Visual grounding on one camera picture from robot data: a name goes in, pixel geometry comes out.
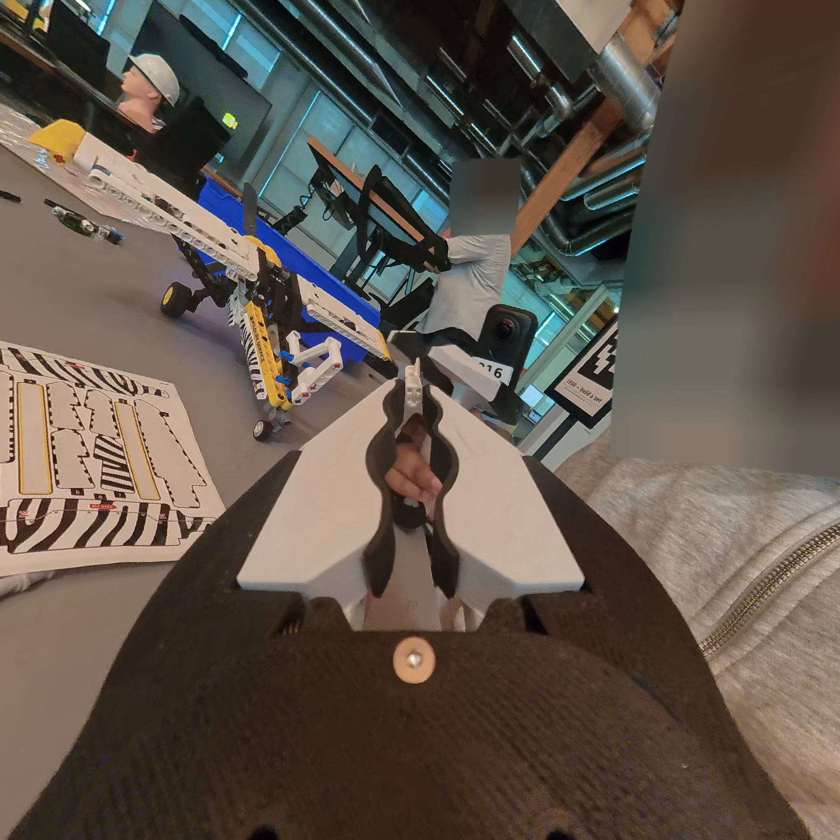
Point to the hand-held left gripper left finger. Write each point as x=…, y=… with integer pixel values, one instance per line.
x=315, y=518

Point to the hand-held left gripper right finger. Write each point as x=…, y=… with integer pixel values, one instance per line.
x=512, y=518

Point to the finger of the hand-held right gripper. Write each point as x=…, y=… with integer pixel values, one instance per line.
x=469, y=380
x=420, y=342

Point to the tapered white lego panel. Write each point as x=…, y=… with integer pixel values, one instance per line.
x=413, y=384

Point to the zebra striped sticker sheet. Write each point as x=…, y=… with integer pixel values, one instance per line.
x=98, y=459

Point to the lego airplane model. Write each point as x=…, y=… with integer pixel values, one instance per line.
x=184, y=223

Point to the small dark lego pieces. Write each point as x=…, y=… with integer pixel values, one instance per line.
x=82, y=223

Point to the person's right hand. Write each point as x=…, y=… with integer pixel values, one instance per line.
x=413, y=476

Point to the framed tag poster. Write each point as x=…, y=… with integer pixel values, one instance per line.
x=590, y=380

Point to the blue plastic bin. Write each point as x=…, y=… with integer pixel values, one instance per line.
x=315, y=275

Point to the wooden standing desk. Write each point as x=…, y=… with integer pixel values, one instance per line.
x=367, y=190

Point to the person's grey hoodie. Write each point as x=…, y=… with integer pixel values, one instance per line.
x=722, y=590

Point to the mannequin head with white helmet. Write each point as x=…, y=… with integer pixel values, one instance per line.
x=154, y=82

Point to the wooden post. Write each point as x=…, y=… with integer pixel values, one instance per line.
x=577, y=151

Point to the metal wall pipes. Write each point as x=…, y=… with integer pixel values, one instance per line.
x=623, y=72

